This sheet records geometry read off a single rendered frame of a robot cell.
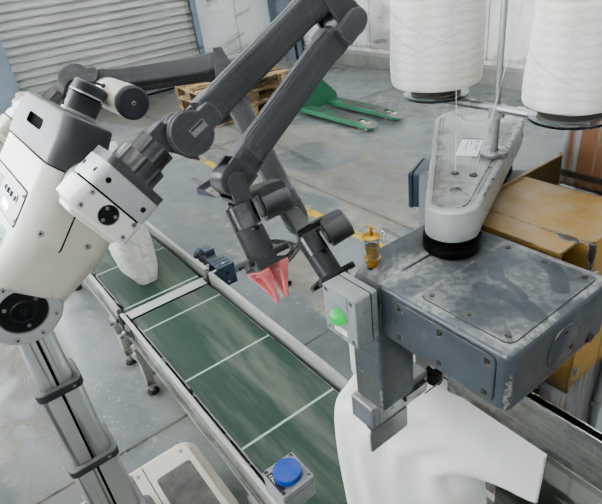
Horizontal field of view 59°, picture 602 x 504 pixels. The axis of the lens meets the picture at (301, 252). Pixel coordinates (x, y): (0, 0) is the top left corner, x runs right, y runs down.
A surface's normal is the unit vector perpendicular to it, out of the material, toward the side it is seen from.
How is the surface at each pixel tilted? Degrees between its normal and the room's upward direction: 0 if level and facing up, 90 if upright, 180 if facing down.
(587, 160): 90
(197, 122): 77
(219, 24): 90
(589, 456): 90
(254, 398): 0
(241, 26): 90
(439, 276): 0
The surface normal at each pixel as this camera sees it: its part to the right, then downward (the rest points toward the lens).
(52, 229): 0.60, 0.35
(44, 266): 0.26, 0.79
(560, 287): -0.11, -0.85
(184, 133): 0.45, 0.20
